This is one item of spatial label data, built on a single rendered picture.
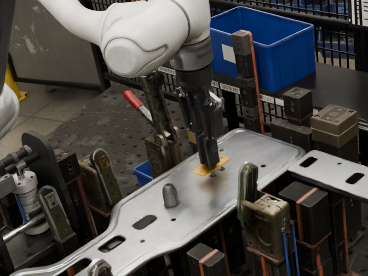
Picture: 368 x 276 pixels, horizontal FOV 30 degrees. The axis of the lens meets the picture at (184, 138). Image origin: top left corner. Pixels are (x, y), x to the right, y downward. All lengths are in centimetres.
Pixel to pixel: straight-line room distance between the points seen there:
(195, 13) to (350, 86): 61
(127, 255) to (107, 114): 131
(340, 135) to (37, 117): 309
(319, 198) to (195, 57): 39
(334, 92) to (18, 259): 85
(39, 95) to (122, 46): 361
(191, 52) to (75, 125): 128
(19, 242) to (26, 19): 294
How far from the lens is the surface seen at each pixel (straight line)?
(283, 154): 157
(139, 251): 135
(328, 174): 148
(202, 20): 132
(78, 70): 428
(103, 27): 122
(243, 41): 171
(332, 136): 157
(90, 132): 250
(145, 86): 154
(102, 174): 151
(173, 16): 123
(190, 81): 138
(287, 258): 138
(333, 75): 184
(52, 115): 441
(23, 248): 152
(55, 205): 143
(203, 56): 136
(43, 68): 445
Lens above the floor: 181
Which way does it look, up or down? 29 degrees down
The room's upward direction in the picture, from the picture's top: 11 degrees counter-clockwise
